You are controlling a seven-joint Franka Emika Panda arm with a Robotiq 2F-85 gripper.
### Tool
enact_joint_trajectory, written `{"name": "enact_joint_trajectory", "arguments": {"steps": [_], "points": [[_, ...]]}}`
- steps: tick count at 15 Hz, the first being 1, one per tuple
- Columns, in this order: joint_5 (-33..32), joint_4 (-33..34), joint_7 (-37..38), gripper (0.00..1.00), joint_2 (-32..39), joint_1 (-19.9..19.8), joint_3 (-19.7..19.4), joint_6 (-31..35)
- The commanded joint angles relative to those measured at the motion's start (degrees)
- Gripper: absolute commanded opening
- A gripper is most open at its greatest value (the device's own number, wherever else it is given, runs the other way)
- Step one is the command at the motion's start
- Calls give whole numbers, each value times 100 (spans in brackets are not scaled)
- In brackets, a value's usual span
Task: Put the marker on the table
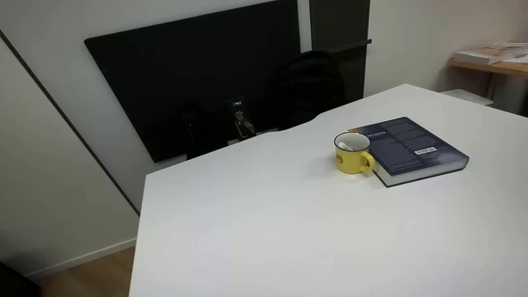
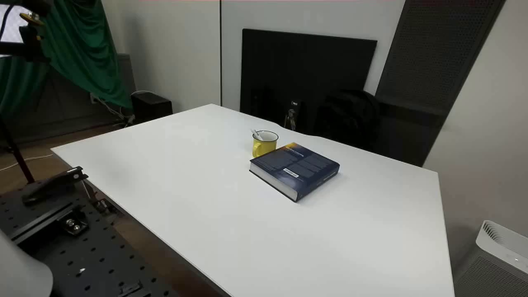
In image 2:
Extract bright lit screen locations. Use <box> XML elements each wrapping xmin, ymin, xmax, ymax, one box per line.
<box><xmin>0</xmin><ymin>1</ymin><xmax>34</xmax><ymax>46</ymax></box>

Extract white bin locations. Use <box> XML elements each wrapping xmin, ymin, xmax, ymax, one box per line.
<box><xmin>452</xmin><ymin>218</ymin><xmax>528</xmax><ymax>297</ymax></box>

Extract small black box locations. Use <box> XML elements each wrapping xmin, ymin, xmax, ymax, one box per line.
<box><xmin>130</xmin><ymin>91</ymin><xmax>175</xmax><ymax>124</ymax></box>

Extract black bag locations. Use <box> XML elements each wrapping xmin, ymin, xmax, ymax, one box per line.
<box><xmin>315</xmin><ymin>87</ymin><xmax>384</xmax><ymax>153</ymax></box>

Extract green cloth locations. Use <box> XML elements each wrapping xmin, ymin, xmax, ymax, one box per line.
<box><xmin>0</xmin><ymin>0</ymin><xmax>133</xmax><ymax>120</ymax></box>

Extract dark blue hardcover book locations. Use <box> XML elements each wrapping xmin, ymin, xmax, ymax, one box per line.
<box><xmin>247</xmin><ymin>140</ymin><xmax>341</xmax><ymax>203</ymax></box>

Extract small metal fitting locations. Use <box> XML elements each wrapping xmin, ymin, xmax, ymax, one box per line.
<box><xmin>59</xmin><ymin>214</ymin><xmax>91</xmax><ymax>237</ymax></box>

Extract black tripod leg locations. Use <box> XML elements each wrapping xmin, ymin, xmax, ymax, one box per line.
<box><xmin>0</xmin><ymin>117</ymin><xmax>36</xmax><ymax>186</ymax></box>

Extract dark bottle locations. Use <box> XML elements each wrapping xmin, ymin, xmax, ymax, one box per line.
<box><xmin>282</xmin><ymin>99</ymin><xmax>303</xmax><ymax>132</ymax></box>

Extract tall dark wall panel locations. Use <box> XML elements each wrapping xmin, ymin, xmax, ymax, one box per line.
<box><xmin>374</xmin><ymin>0</ymin><xmax>508</xmax><ymax>168</ymax></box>

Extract black clamp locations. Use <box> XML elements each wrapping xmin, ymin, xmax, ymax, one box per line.
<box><xmin>21</xmin><ymin>165</ymin><xmax>91</xmax><ymax>206</ymax></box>

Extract large black flat panel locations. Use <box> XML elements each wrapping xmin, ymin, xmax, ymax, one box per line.
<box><xmin>239</xmin><ymin>28</ymin><xmax>379</xmax><ymax>135</ymax></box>

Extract yellow cup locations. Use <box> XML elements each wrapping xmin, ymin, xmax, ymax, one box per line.
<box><xmin>251</xmin><ymin>128</ymin><xmax>280</xmax><ymax>160</ymax></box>

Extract black perforated breadboard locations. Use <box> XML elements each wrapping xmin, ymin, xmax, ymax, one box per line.
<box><xmin>0</xmin><ymin>185</ymin><xmax>185</xmax><ymax>297</ymax></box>

